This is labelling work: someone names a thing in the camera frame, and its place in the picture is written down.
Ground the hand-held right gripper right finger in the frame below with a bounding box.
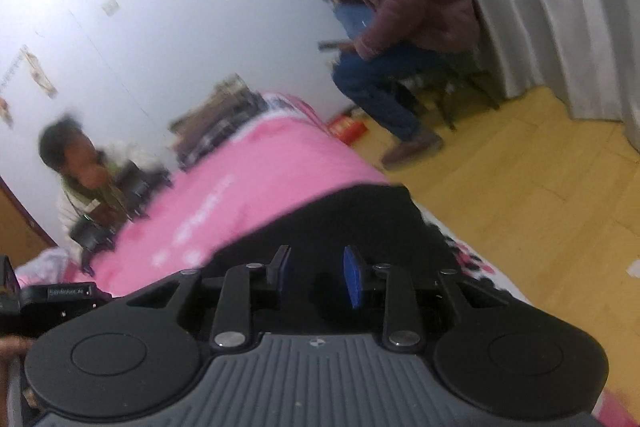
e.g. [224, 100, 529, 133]
[342, 245, 511, 352]

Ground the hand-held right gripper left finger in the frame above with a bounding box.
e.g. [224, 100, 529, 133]
[127, 244, 292, 350]

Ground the black garment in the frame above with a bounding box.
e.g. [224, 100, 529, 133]
[200, 184, 461, 338]

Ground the stack of folded clothes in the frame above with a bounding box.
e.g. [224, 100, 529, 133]
[170, 74, 263, 170]

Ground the spare black gripper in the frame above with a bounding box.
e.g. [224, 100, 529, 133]
[70, 217, 117, 278]
[117, 162, 173, 220]

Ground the wooden door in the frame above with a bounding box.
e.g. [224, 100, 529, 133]
[0, 177, 57, 269]

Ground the pink floral blanket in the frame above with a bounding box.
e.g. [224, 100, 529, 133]
[15, 93, 640, 427]

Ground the red box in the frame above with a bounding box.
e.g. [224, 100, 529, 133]
[327, 114, 368, 144]

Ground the folding stool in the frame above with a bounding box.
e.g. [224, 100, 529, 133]
[395, 52, 501, 130]

